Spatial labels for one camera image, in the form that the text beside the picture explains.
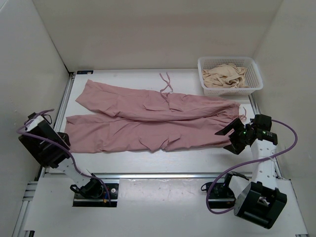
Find white plastic basket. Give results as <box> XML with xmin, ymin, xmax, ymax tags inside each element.
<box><xmin>197</xmin><ymin>56</ymin><xmax>263</xmax><ymax>96</ymax></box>

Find pink trousers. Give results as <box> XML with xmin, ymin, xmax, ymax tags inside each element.
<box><xmin>65</xmin><ymin>80</ymin><xmax>246</xmax><ymax>153</ymax></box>

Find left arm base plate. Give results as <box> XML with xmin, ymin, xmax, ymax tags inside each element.
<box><xmin>70</xmin><ymin>179</ymin><xmax>119</xmax><ymax>207</ymax></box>

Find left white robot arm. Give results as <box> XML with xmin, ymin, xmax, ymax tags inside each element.
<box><xmin>17</xmin><ymin>110</ymin><xmax>107</xmax><ymax>198</ymax></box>

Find aluminium rail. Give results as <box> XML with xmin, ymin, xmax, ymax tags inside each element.
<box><xmin>46</xmin><ymin>172</ymin><xmax>270</xmax><ymax>180</ymax></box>

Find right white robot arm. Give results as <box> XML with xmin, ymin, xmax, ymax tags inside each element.
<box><xmin>206</xmin><ymin>115</ymin><xmax>287</xmax><ymax>229</ymax></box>

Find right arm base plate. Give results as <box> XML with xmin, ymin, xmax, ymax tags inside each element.
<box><xmin>208</xmin><ymin>180</ymin><xmax>249</xmax><ymax>210</ymax></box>

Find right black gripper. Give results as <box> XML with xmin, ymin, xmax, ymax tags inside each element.
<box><xmin>215</xmin><ymin>118</ymin><xmax>250</xmax><ymax>155</ymax></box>

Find beige trousers in basket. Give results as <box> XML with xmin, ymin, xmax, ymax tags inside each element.
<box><xmin>202</xmin><ymin>64</ymin><xmax>249</xmax><ymax>88</ymax></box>

